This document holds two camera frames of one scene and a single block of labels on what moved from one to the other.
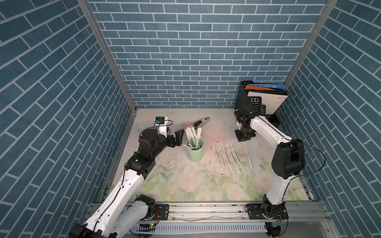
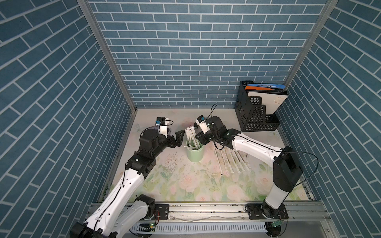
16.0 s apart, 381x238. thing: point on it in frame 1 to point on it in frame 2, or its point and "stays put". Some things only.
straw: [236, 155] stays put
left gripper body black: [168, 141] stays put
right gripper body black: [243, 135] to [208, 137]
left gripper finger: [179, 135] stays put
